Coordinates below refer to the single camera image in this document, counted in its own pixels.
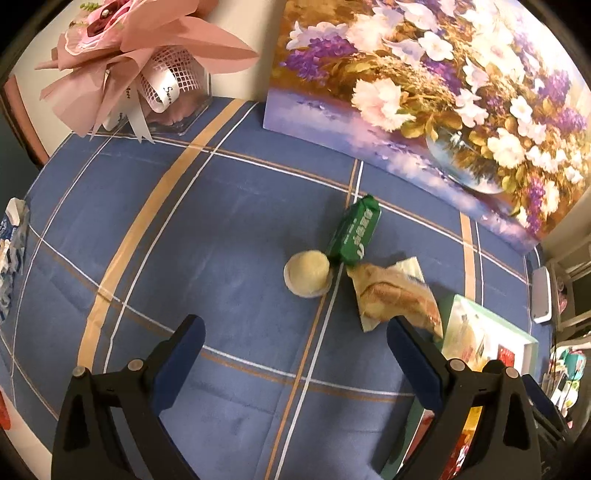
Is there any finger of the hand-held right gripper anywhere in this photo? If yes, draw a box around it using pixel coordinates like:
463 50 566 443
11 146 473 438
522 374 580 480

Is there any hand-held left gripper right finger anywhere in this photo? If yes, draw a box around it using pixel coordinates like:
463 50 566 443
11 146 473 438
379 316 541 480

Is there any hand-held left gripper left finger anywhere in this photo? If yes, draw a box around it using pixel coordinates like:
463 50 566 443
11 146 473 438
51 315 206 480

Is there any orange bread packet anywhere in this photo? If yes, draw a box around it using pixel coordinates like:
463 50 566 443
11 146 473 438
346 257 444 342

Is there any red gold-patterned snack packet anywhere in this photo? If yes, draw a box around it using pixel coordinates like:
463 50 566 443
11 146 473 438
438 434 472 480

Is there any yellow snack packet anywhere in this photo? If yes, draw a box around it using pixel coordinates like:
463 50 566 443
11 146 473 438
462 404 483 439

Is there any white shelf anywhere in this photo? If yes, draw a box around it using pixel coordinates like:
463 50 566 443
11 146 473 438
545 249 591 416

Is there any white box device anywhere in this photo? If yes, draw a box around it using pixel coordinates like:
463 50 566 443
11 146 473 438
531 267 552 324

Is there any blue checked tablecloth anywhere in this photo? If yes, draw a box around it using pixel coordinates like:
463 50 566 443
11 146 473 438
0 97 541 480

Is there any round pale pastry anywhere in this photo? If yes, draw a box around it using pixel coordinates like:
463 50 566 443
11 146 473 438
283 249 334 299

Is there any green snack packet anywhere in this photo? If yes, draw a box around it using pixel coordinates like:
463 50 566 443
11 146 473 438
325 194 382 267

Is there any blue white snack packet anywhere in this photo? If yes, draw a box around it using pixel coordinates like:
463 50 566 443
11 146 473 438
0 198 31 319

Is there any clear glass vase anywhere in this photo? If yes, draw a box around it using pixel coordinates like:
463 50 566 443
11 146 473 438
148 69 213 136

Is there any flower painting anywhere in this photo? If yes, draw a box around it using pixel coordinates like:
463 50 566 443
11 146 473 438
262 0 589 254

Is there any pink flower bouquet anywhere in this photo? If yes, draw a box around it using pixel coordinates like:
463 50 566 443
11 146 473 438
34 0 260 146

